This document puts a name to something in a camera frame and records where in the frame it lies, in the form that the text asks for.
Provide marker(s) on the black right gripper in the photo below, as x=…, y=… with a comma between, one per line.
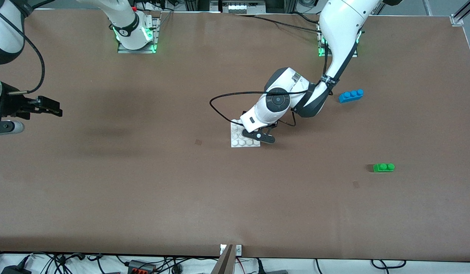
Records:
x=11, y=105

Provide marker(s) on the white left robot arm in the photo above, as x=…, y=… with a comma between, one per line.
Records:
x=341, y=26

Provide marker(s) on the black and orange connector box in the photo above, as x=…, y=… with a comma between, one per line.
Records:
x=142, y=267

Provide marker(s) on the blue three-stud block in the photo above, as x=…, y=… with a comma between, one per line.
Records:
x=351, y=96

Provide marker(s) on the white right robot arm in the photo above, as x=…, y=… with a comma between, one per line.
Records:
x=124, y=26

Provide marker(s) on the black power adapter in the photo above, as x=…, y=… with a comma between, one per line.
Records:
x=15, y=270

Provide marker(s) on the small white bracket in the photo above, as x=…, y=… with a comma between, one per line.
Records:
x=223, y=249
x=238, y=249

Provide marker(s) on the grey camera stand post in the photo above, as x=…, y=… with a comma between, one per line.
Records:
x=224, y=262

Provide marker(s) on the white studded base plate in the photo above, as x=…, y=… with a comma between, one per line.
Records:
x=240, y=142

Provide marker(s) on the white power strip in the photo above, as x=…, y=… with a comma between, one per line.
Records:
x=242, y=7

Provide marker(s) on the aluminium frame profile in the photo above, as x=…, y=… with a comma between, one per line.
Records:
x=457, y=20

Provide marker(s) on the green two-stud block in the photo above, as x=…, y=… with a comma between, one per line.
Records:
x=383, y=168

